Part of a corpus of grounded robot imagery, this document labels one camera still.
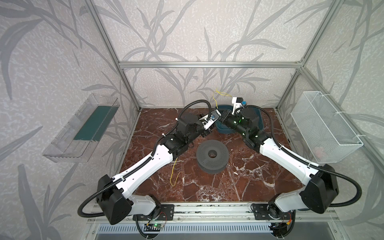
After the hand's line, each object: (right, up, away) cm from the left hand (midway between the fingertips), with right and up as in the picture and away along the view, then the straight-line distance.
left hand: (214, 112), depth 70 cm
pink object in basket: (+52, -20, +3) cm, 56 cm away
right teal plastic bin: (+33, -2, +26) cm, 42 cm away
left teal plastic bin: (+3, -7, -6) cm, 10 cm away
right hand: (0, +3, +2) cm, 4 cm away
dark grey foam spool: (0, -29, +14) cm, 33 cm away
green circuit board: (-29, -55, +1) cm, 63 cm away
